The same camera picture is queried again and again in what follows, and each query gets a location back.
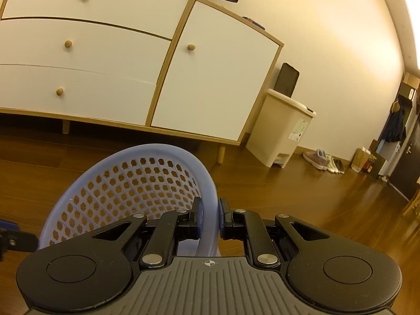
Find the brown paper bag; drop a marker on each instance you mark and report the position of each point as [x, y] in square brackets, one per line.
[360, 158]

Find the white wooden sideboard cabinet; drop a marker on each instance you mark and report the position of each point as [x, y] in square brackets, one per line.
[187, 68]

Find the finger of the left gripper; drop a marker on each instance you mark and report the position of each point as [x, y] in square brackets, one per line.
[12, 238]

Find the white sneaker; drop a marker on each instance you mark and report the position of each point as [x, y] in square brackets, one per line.
[335, 166]

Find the dark hanging coat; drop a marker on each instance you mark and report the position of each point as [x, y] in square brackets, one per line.
[395, 130]

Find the pink sneaker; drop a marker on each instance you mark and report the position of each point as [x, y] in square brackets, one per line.
[317, 158]

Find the lavender perforated plastic basket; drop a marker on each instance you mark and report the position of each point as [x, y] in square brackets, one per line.
[150, 179]

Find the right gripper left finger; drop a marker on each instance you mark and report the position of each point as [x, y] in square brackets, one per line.
[167, 232]

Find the cream pedal trash bin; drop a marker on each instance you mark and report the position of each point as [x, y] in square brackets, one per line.
[279, 127]

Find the black panel behind bin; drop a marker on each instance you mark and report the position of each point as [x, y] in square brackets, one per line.
[286, 80]

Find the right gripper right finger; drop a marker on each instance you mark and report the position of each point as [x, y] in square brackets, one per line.
[249, 228]

